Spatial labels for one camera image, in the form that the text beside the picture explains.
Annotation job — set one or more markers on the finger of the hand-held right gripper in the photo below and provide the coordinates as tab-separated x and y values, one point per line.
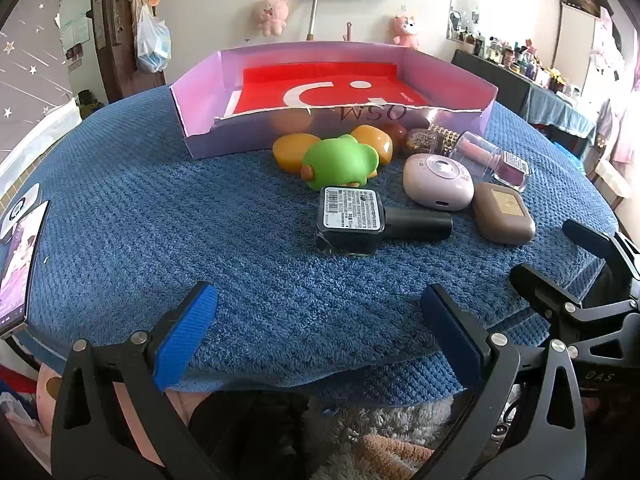
585	239
542	287

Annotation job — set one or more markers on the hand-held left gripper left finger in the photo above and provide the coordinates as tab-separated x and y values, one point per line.
182	345

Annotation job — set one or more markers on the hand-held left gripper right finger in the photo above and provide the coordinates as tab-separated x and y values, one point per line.
450	335

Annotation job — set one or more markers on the brown rounded case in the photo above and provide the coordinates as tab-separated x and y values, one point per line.
505	215

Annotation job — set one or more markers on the pink nail polish bottle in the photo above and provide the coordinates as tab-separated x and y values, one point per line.
512	167

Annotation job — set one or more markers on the black nail polish bottle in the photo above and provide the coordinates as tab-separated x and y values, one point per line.
350	225

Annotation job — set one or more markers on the pink round earbud case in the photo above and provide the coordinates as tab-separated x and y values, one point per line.
435	180

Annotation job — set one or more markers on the gold studded cap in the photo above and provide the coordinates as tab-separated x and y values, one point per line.
444	136

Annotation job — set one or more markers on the glitter bottle red ball cap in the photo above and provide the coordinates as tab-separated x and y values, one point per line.
419	141

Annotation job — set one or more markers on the orange round plastic cap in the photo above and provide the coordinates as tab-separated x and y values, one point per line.
375	142
295	152

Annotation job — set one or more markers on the green duck toy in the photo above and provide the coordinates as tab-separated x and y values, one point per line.
335	160

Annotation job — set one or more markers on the purple cardboard box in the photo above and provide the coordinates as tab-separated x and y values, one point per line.
200	100

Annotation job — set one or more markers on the white stool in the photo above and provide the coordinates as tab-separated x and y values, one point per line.
615	180

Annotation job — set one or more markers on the pink curtain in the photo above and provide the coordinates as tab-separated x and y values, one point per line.
627	135

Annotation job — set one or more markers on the white fluffy rug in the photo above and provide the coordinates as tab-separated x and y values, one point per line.
380	425

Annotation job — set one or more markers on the blue textured towel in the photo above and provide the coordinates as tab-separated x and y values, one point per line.
150	235

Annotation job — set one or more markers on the smartphone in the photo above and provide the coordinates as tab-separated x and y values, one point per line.
20	270

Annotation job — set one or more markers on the table with blue cloth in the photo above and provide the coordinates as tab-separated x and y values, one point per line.
495	80

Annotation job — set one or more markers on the row of cosmetic bottles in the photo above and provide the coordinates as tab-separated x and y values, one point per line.
520	57

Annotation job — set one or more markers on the white wardrobe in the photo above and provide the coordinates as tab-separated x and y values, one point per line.
577	45

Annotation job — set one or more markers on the pink cat plush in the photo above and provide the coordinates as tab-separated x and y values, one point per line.
406	30

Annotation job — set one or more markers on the red paper sheet white print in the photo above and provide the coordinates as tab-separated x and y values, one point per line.
325	77

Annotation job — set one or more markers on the brown wooden door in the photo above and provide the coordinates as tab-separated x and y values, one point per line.
112	65

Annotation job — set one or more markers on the white plastic bag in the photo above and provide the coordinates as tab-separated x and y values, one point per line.
152	40

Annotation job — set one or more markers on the pink stick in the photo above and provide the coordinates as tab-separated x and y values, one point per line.
347	32

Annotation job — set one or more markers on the pink pig plush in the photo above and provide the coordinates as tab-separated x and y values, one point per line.
270	15

